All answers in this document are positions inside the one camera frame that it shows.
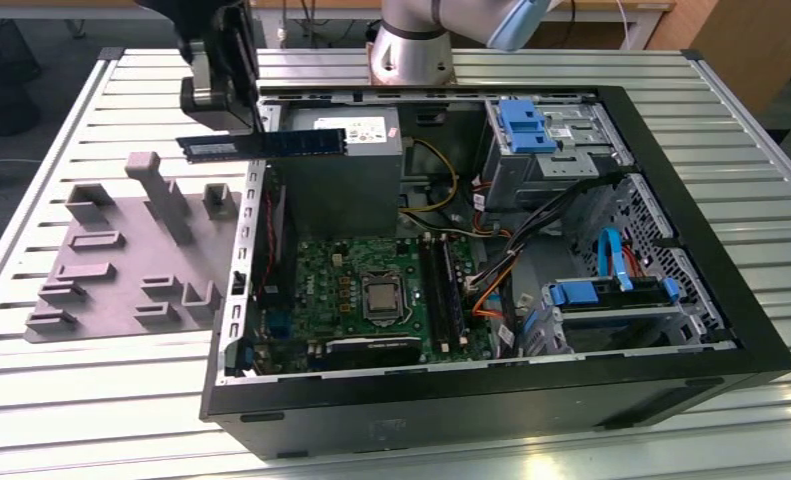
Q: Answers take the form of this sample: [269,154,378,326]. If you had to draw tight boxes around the black RAM slot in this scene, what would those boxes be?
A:
[419,233,451,354]

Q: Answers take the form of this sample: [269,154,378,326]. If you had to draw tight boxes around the grey power supply unit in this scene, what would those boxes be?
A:
[270,105,407,239]

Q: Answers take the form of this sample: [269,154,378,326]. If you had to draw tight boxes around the black mesh waste bin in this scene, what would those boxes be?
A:
[0,18,42,137]

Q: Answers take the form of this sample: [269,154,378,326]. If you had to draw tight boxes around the grey parts rack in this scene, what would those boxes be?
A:
[24,151,242,344]

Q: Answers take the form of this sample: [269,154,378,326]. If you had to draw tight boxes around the blue drive latch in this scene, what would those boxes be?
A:
[499,101,560,155]

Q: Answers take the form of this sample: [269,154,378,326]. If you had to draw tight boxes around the green motherboard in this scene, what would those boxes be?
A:
[257,234,496,374]

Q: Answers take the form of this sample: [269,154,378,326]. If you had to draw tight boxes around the silver CPU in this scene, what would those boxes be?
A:
[365,284,403,312]

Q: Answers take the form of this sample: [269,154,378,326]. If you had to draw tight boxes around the silver drive cage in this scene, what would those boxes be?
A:
[480,97,636,211]

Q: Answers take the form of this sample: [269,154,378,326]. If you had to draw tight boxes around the CPU socket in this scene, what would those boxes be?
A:
[357,271,415,325]

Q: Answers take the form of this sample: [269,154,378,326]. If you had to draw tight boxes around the blue port connector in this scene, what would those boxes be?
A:
[232,343,258,377]

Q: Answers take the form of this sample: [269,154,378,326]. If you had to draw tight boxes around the wooden desk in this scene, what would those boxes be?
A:
[253,0,677,51]

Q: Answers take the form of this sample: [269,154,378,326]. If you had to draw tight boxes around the black graphics card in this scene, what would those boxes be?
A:
[324,335,423,371]

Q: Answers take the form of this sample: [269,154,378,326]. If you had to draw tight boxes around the hard disk in blue carrier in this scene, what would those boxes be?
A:
[545,277,681,314]

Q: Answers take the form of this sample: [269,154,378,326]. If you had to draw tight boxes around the silver disk bay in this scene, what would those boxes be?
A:
[540,278,736,354]

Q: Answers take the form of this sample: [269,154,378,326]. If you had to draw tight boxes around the black PC case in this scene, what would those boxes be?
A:
[197,84,791,461]

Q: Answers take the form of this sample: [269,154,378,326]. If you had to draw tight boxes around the wooden cabinet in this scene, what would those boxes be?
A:
[645,0,791,119]

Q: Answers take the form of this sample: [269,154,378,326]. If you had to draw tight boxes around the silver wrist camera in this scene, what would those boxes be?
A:
[177,42,236,129]

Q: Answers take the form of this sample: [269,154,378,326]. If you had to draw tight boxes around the yellow wire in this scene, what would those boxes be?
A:
[397,138,460,217]

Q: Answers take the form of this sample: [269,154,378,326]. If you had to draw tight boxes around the white floor cable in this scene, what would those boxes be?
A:
[0,157,40,192]

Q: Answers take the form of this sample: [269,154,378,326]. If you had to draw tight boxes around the orange wires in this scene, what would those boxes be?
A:
[471,252,523,320]

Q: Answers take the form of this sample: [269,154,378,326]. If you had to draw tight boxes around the blue flat data cable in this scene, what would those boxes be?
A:
[597,227,636,292]

